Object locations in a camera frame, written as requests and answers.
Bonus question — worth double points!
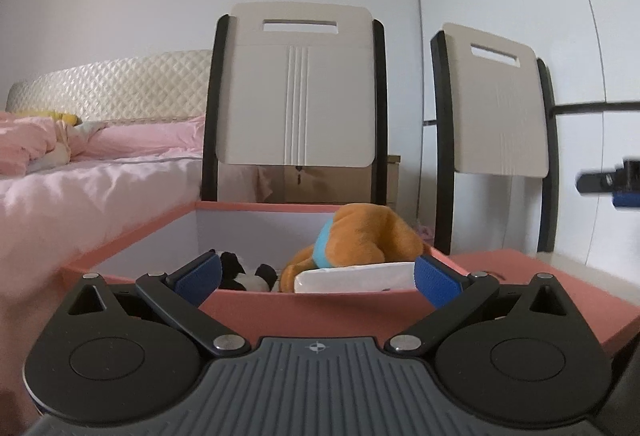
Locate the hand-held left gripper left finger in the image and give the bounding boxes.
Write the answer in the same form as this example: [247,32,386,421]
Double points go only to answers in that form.
[66,252,252,358]

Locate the cream chair with black frame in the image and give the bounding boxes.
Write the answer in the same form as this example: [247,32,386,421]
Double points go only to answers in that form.
[430,22,560,257]
[200,2,389,207]

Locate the bed with pink sheet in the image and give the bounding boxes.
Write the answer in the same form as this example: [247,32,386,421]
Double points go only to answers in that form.
[0,115,208,314]

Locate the black horizontal bar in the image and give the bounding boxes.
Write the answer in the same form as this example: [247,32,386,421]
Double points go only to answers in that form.
[549,100,640,117]

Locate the pink box lid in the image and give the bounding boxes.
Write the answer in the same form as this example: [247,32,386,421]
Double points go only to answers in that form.
[449,249,640,358]

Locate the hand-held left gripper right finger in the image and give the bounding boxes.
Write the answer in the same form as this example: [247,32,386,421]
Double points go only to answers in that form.
[385,256,572,358]

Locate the panda plush toy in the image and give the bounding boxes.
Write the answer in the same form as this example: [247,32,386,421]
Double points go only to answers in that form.
[214,250,279,293]

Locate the pink cardboard box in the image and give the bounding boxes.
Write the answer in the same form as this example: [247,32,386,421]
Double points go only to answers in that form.
[60,201,475,349]

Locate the wooden nightstand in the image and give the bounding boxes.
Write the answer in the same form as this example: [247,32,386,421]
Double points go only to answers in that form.
[256,154,402,213]

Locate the orange bear plush toy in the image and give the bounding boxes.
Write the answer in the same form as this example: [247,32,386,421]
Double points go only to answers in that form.
[279,203,427,293]

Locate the yellow plush toy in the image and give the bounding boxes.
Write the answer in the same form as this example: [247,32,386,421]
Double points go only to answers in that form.
[30,111,80,125]

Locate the cream quilted headboard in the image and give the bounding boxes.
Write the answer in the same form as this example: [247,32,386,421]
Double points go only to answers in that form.
[5,49,214,123]

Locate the white tissue pack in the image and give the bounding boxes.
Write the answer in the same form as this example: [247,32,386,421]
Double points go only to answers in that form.
[293,261,417,295]

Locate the pink crumpled duvet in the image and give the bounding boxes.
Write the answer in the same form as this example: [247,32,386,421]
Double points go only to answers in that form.
[0,111,108,177]

